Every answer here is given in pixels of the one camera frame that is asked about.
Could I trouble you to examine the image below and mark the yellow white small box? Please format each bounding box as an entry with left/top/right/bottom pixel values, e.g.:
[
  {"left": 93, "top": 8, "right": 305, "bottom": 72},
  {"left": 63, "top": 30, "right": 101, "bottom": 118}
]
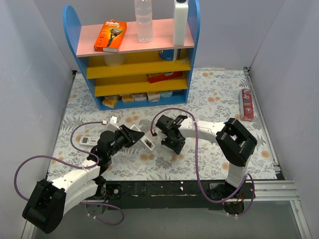
[{"left": 122, "top": 95, "right": 135, "bottom": 103}]

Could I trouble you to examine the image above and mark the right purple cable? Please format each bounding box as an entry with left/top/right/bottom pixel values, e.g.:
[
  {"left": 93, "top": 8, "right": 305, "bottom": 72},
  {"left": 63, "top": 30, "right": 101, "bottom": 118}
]
[{"left": 151, "top": 108, "right": 256, "bottom": 216}]

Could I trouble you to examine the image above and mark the blue white tin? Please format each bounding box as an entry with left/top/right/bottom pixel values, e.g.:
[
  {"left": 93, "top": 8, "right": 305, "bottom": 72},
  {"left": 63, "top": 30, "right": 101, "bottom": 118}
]
[{"left": 158, "top": 49, "right": 180, "bottom": 61}]

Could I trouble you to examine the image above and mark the white remote control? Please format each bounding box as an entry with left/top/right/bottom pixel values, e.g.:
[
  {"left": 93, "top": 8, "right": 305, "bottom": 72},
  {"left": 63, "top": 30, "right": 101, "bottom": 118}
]
[{"left": 130, "top": 124, "right": 156, "bottom": 151}]

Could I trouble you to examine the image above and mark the floral table mat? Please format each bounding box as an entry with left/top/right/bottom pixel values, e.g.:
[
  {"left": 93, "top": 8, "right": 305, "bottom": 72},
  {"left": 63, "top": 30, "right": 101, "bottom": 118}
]
[{"left": 46, "top": 68, "right": 277, "bottom": 182}]

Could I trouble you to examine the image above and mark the teal white small box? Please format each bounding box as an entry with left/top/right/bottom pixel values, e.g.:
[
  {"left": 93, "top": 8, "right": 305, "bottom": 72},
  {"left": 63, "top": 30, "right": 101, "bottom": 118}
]
[{"left": 160, "top": 91, "right": 173, "bottom": 98}]

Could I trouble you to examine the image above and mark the orange razor box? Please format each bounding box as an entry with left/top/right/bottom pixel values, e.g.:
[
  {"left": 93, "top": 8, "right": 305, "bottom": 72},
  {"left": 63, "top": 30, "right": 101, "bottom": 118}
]
[{"left": 94, "top": 20, "right": 127, "bottom": 53}]

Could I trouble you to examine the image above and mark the clear plastic bottle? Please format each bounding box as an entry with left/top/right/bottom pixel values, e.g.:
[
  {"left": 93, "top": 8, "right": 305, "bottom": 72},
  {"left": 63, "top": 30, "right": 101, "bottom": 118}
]
[{"left": 134, "top": 0, "right": 153, "bottom": 43}]

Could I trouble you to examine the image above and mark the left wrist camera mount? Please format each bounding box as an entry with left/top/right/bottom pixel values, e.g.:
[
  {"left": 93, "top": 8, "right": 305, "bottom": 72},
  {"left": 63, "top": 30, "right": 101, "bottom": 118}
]
[{"left": 102, "top": 116, "right": 120, "bottom": 132}]

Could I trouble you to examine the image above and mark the red flat box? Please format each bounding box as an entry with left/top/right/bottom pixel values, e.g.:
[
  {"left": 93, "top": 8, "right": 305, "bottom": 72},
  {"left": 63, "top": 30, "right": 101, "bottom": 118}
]
[{"left": 147, "top": 71, "right": 183, "bottom": 84}]

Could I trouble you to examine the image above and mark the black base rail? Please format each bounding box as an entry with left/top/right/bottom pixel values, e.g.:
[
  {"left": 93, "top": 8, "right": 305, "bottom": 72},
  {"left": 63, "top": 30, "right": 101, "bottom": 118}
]
[{"left": 100, "top": 180, "right": 254, "bottom": 214}]

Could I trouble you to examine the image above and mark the white roll on shelf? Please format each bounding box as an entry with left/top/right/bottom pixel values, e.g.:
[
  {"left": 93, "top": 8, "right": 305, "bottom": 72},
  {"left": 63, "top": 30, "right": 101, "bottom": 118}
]
[{"left": 103, "top": 54, "right": 126, "bottom": 67}]

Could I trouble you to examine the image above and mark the white plastic bottle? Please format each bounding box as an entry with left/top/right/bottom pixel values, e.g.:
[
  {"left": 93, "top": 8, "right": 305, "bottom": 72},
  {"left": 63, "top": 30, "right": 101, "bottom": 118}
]
[{"left": 173, "top": 0, "right": 188, "bottom": 46}]

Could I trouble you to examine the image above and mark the yellow box bottom shelf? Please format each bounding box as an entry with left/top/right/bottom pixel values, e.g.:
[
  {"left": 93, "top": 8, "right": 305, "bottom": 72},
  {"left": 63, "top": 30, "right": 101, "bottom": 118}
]
[{"left": 102, "top": 95, "right": 120, "bottom": 109}]

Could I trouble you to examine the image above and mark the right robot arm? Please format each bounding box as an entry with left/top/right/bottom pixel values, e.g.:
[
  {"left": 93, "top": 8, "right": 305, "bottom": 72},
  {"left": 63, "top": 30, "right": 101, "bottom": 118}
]
[{"left": 156, "top": 115, "right": 257, "bottom": 198}]

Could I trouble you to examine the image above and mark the small white timer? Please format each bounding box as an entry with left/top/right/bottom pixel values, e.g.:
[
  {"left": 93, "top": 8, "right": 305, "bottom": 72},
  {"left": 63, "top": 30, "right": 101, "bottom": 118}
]
[{"left": 79, "top": 136, "right": 98, "bottom": 146}]

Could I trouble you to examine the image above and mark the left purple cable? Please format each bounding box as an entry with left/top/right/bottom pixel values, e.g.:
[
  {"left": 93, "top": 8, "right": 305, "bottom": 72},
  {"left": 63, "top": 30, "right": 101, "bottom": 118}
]
[{"left": 13, "top": 120, "right": 125, "bottom": 226}]

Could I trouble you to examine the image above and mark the red toothpaste box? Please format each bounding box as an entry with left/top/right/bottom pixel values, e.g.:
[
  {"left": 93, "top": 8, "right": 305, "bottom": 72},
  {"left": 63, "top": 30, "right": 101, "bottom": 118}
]
[{"left": 239, "top": 89, "right": 254, "bottom": 121}]

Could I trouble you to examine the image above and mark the purple cable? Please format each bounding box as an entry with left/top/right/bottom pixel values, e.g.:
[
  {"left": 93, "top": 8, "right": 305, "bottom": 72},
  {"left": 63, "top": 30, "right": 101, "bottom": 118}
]
[
  {"left": 151, "top": 108, "right": 256, "bottom": 216},
  {"left": 13, "top": 120, "right": 125, "bottom": 226}
]

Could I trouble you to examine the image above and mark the blue shelf unit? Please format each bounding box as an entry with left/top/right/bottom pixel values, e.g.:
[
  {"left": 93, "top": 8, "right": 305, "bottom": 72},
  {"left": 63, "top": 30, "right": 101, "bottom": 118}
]
[{"left": 62, "top": 0, "right": 201, "bottom": 111}]

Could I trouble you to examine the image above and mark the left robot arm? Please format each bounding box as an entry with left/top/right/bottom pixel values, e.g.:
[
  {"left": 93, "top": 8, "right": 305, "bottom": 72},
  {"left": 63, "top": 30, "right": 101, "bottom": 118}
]
[{"left": 22, "top": 125, "right": 145, "bottom": 234}]

